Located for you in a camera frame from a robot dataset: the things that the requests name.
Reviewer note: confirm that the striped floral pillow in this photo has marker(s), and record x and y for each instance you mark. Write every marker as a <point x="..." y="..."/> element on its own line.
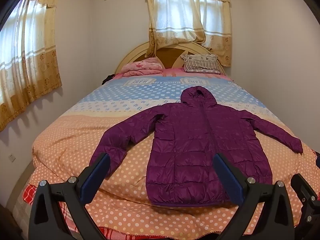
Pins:
<point x="201" y="63"/>

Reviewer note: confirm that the beige curtain with valance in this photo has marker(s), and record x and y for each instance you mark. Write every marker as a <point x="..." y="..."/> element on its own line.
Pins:
<point x="27" y="55"/>
<point x="190" y="12"/>

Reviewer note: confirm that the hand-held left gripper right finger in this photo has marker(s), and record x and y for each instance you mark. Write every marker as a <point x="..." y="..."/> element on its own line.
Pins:
<point x="230" y="180"/>

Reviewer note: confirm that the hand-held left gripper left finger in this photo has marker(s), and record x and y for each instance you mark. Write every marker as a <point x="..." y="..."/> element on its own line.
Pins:
<point x="93" y="180"/>

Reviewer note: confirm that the pink folded blanket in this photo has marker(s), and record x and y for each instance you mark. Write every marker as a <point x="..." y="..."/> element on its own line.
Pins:
<point x="142" y="67"/>

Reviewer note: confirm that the red plaid bed sheet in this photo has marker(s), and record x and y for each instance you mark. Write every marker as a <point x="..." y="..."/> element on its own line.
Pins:
<point x="29" y="192"/>

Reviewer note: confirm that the cream wooden headboard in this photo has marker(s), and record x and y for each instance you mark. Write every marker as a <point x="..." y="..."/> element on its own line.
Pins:
<point x="140" y="52"/>

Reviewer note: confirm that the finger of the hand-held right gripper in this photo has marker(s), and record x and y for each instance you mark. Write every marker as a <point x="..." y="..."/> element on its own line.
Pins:
<point x="305" y="197"/>
<point x="318" y="158"/>

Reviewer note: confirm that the purple hooded puffer jacket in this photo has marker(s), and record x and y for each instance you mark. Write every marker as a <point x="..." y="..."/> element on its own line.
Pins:
<point x="192" y="142"/>

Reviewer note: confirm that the white wall socket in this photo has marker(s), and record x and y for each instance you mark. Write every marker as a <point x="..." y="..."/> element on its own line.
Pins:
<point x="11" y="157"/>

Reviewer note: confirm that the polka dot bed quilt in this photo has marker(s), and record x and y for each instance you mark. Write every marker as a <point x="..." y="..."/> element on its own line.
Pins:
<point x="75" y="135"/>

